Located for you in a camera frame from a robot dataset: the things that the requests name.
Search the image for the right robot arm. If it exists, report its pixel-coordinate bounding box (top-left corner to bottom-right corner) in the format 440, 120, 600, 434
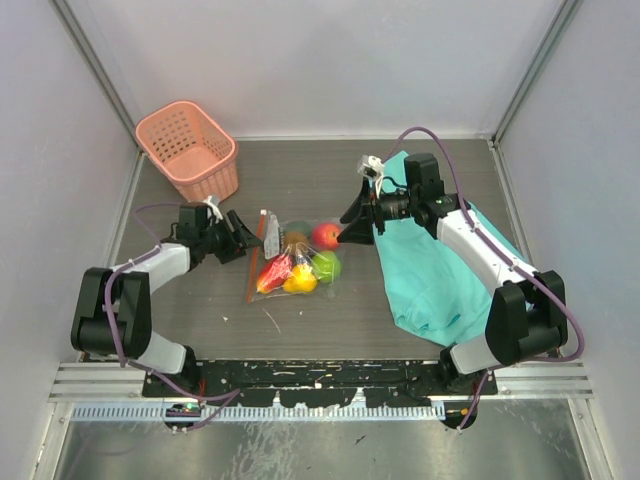
338, 153, 568, 394

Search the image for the red yellow fake mango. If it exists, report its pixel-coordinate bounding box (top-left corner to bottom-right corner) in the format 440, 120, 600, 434
256, 254, 293, 294

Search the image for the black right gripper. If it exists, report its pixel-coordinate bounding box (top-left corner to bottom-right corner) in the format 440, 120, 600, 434
337, 176, 418, 246

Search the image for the teal t-shirt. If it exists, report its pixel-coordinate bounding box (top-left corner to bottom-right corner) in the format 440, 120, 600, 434
368, 151, 532, 347

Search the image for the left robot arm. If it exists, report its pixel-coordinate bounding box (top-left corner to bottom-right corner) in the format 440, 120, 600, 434
70, 199, 263, 402

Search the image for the white slotted cable duct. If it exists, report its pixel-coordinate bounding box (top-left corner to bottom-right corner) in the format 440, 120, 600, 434
71, 402, 446, 423

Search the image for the brown fake kiwi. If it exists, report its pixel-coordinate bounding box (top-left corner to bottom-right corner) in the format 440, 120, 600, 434
283, 231, 309, 255

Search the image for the clear zip top bag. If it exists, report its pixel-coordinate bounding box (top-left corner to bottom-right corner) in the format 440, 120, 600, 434
244, 209, 345, 303

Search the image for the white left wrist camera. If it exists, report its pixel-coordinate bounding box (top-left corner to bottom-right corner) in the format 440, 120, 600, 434
203, 195, 224, 223

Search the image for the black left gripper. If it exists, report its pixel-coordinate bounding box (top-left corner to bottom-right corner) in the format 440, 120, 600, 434
199, 210, 260, 264

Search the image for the green fake apple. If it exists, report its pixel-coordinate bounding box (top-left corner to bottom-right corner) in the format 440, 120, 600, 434
311, 250, 342, 284

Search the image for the yellow fake pear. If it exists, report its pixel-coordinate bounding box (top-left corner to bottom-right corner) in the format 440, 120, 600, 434
282, 264, 318, 294

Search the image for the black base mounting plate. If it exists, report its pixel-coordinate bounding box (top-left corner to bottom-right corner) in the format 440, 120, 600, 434
171, 360, 498, 408

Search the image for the red yellow fake apple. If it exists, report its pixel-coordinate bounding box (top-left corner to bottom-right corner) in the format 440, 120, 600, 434
311, 222, 341, 250

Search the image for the pink plastic basket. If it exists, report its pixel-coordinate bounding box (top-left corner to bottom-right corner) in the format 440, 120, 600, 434
135, 101, 239, 202

